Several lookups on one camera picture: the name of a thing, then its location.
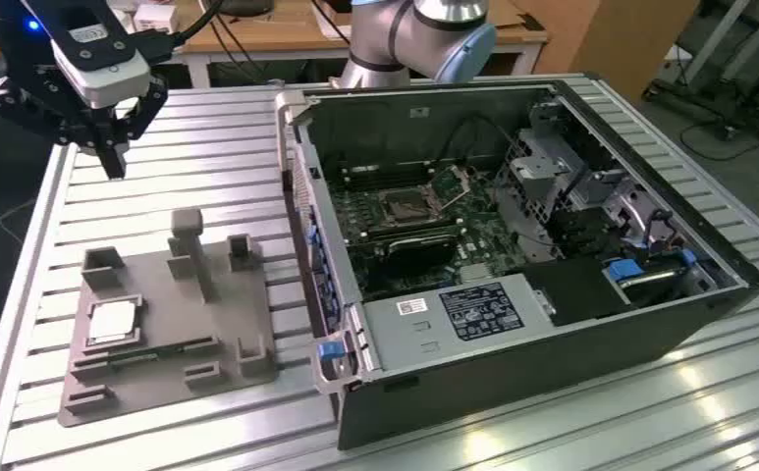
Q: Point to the black wheeled equipment stand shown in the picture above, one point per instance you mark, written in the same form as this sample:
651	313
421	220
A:
713	100

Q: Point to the black RAM slot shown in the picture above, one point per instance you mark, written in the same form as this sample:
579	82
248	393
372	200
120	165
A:
412	224
372	240
415	233
413	228
389	184
388	179
387	173

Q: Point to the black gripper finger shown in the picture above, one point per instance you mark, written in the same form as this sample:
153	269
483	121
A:
146	113
51	122

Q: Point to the green RAM stick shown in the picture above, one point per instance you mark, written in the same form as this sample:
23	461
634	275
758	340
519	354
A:
150	354

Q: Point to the green motherboard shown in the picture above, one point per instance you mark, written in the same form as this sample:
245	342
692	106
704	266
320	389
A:
484	230

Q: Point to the blue expansion slot latch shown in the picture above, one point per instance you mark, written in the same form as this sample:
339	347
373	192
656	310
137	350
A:
313	233

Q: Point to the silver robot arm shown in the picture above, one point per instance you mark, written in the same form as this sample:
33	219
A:
385	29

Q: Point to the grey metal drive cage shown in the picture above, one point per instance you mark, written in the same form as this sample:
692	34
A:
539	172

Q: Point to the small silver chipset heatsink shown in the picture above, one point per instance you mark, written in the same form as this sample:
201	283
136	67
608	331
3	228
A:
484	273

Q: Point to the plain white box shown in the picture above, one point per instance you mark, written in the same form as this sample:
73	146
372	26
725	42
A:
157	17

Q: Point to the grey parts rack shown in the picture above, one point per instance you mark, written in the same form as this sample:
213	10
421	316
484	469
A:
176	319

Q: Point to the hard disk in blue carrier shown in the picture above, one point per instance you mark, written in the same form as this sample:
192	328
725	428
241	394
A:
623	272

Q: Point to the blue case latch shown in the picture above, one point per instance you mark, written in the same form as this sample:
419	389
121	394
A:
329	351

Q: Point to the brown wooden cabinet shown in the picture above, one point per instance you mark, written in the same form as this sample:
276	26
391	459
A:
615	34

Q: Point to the black plastic cover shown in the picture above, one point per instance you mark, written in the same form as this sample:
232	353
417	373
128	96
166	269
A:
575	292

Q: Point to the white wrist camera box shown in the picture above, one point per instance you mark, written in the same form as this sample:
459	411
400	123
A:
110	81

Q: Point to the black camera mounting bracket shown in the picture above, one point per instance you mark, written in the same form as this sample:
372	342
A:
65	29

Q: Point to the CPU socket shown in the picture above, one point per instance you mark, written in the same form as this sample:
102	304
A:
408	206

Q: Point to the black open PC case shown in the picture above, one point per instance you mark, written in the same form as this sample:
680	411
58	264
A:
550	382

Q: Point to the silver CPU green edge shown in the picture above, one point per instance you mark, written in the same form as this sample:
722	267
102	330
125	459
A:
116	321

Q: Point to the grey power supply unit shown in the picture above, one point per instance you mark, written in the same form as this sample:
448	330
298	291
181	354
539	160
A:
412	343

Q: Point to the black graphics card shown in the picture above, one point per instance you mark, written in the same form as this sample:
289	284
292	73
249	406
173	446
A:
419	252

